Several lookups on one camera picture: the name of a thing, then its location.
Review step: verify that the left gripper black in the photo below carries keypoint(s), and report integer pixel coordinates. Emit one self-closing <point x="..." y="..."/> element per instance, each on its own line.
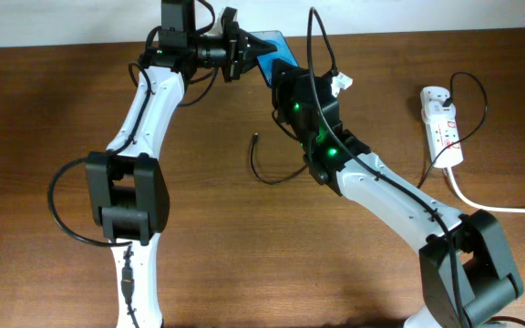
<point x="235" y="48"/>

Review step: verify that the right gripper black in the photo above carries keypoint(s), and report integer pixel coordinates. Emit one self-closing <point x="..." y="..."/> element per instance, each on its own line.
<point x="283" y="85"/>

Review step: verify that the blue screen smartphone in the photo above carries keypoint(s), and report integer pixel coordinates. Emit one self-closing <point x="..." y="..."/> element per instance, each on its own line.
<point x="283" y="52"/>

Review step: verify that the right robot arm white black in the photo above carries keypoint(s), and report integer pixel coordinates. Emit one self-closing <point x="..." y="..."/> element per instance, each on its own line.
<point x="467" y="269"/>

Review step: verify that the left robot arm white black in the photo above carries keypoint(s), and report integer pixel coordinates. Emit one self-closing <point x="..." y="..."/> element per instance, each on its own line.
<point x="128" y="194"/>

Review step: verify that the white power strip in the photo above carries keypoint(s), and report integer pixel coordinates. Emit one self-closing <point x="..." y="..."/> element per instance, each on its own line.
<point x="441" y="128"/>

